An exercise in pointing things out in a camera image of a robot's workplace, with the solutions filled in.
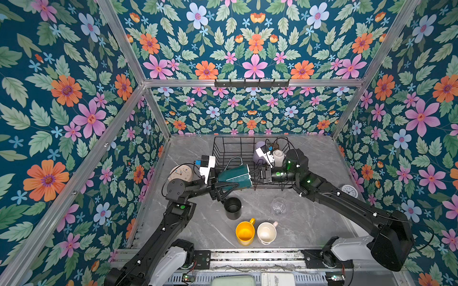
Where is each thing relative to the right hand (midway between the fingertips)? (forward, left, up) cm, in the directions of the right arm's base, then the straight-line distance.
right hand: (246, 176), depth 63 cm
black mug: (0, +6, -29) cm, 30 cm away
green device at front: (-28, +5, -28) cm, 40 cm away
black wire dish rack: (+38, +10, -31) cm, 49 cm away
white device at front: (-28, -12, -30) cm, 42 cm away
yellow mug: (-11, 0, -31) cm, 33 cm away
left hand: (-4, +3, +4) cm, 6 cm away
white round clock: (+9, -54, -28) cm, 62 cm away
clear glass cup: (+2, -17, -30) cm, 35 cm away
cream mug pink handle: (-11, -9, -29) cm, 33 cm away
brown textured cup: (+35, -18, -23) cm, 45 cm away
